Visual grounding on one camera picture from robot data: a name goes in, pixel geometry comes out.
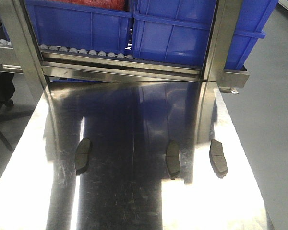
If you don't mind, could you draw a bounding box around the white roller conveyor track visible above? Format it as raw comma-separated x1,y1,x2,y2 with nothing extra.
39,44,134,60

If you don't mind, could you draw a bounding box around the right blue plastic crate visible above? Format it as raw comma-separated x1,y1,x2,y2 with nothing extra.
132,0,278,70

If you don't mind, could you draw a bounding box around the stainless steel rack frame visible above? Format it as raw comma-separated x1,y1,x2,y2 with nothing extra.
0,0,249,102

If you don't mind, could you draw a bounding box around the left blue plastic crate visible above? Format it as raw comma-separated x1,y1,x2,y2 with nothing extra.
25,0,133,53

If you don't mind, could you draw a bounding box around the black office chair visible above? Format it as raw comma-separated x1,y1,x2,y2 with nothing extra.
0,72,15,152

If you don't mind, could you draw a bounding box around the grey brake pad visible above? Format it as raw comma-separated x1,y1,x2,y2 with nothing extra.
165,140,180,180
74,138,92,176
209,139,228,178

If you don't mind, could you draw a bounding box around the blue plastic crate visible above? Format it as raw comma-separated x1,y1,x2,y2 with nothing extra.
25,0,133,53
132,0,278,70

